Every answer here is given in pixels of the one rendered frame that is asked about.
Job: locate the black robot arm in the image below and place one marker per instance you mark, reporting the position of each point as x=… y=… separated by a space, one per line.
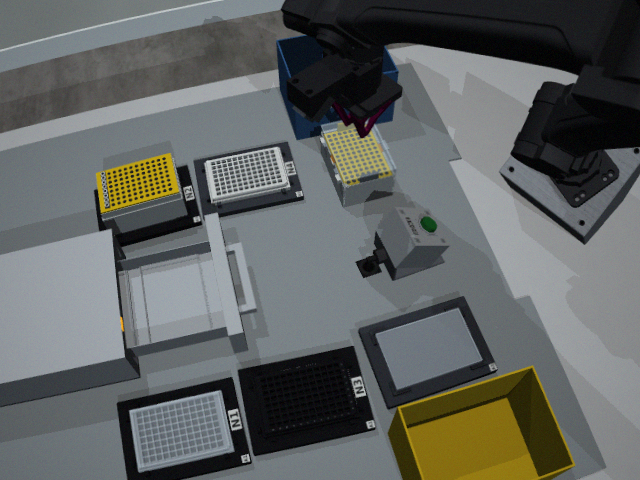
x=567 y=35

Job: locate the dark blue open-top bin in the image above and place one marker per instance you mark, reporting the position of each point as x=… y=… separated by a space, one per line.
x=300 y=52

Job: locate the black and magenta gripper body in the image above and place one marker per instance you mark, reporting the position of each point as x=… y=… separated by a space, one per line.
x=387 y=90

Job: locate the yellow open-top bin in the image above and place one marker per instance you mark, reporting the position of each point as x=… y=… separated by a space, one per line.
x=499 y=429

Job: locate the grey bench mat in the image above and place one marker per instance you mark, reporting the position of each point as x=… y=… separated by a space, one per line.
x=301 y=260

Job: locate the white multiwell plate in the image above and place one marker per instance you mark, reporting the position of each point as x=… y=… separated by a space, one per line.
x=225 y=171

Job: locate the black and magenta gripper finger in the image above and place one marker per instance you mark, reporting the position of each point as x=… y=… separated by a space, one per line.
x=342 y=114
x=360 y=124

